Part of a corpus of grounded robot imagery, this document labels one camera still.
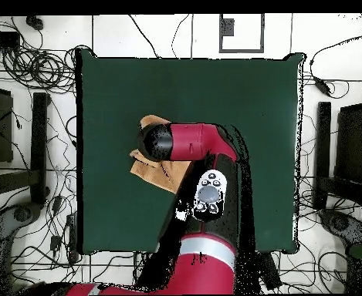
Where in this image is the tan terry towel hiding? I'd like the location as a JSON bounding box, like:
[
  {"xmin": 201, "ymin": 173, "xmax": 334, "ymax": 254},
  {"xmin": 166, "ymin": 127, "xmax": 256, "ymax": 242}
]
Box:
[{"xmin": 129, "ymin": 114, "xmax": 192, "ymax": 195}]

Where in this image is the black flat box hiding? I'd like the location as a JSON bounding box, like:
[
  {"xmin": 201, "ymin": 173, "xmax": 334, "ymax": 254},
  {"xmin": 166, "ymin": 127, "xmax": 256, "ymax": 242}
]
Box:
[{"xmin": 0, "ymin": 32, "xmax": 20, "ymax": 50}]

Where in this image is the dark green table cloth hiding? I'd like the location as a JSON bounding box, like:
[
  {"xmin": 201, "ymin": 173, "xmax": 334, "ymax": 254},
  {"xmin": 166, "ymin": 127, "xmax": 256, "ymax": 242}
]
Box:
[{"xmin": 75, "ymin": 49, "xmax": 306, "ymax": 255}]

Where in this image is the black power adapter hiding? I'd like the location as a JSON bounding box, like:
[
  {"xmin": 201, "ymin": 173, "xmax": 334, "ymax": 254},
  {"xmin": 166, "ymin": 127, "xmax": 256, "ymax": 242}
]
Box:
[{"xmin": 313, "ymin": 76, "xmax": 333, "ymax": 95}]

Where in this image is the grey caster leg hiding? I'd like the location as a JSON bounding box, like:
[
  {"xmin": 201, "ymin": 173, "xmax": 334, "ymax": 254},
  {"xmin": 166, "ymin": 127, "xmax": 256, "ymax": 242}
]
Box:
[
  {"xmin": 0, "ymin": 201, "xmax": 42, "ymax": 295},
  {"xmin": 319, "ymin": 208, "xmax": 362, "ymax": 246}
]

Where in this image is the small black floor object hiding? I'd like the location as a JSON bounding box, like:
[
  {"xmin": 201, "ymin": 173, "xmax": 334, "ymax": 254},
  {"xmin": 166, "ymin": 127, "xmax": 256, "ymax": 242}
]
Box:
[{"xmin": 25, "ymin": 15, "xmax": 45, "ymax": 31}]

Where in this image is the grey square floor frame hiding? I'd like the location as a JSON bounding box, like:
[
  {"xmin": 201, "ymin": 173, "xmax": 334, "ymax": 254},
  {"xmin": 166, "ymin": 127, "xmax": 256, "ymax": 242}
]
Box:
[{"xmin": 218, "ymin": 13, "xmax": 265, "ymax": 54}]

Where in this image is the coiled black cable bundle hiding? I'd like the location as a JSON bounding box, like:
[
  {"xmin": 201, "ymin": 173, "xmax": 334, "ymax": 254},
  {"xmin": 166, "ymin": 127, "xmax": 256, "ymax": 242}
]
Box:
[{"xmin": 1, "ymin": 45, "xmax": 76, "ymax": 93}]

